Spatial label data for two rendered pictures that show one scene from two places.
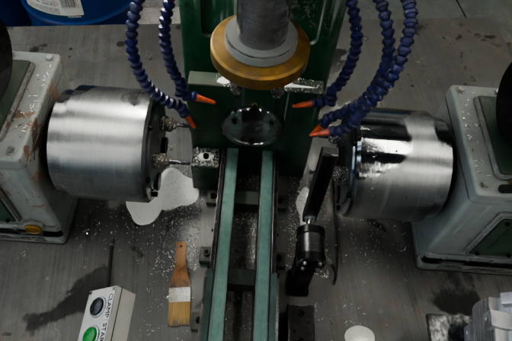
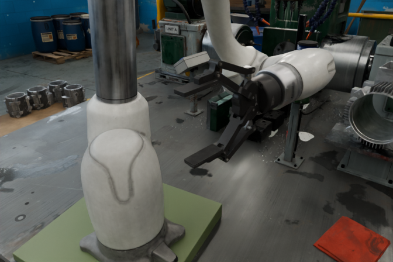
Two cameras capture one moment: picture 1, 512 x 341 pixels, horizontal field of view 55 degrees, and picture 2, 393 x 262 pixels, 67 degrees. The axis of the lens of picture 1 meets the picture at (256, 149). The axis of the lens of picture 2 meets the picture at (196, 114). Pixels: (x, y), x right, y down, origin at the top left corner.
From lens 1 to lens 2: 1.16 m
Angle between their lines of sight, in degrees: 42
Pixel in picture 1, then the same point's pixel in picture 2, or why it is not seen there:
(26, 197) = (191, 51)
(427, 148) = (358, 38)
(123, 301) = (205, 55)
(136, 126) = (237, 26)
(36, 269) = not seen: hidden behind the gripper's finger
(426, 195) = (354, 57)
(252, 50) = not seen: outside the picture
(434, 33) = not seen: outside the picture
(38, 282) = not seen: hidden behind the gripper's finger
